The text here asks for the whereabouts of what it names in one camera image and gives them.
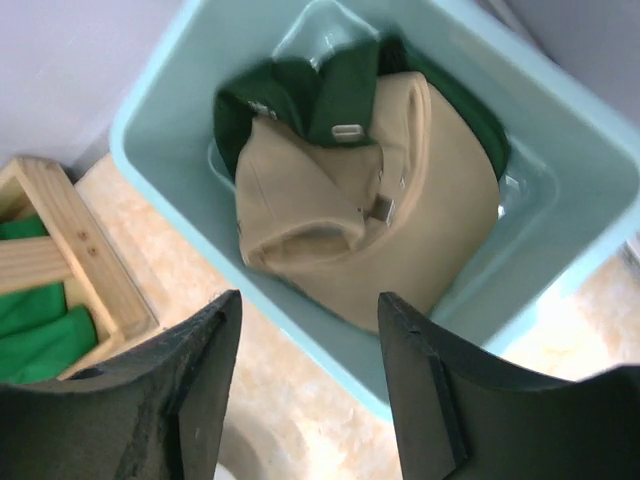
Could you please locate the khaki cap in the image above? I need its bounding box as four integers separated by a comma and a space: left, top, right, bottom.
235, 72, 500, 332

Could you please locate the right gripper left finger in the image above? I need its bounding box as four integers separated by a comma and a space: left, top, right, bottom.
1, 290, 241, 480

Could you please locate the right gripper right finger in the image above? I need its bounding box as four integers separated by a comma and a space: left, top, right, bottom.
378, 293, 639, 479

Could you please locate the wooden clothes rack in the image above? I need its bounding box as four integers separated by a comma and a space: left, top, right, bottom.
1, 157, 159, 379

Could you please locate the black cap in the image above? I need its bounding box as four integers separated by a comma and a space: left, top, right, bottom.
213, 35, 511, 177

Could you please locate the green tank top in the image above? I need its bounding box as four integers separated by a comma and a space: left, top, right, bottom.
0, 214, 99, 386

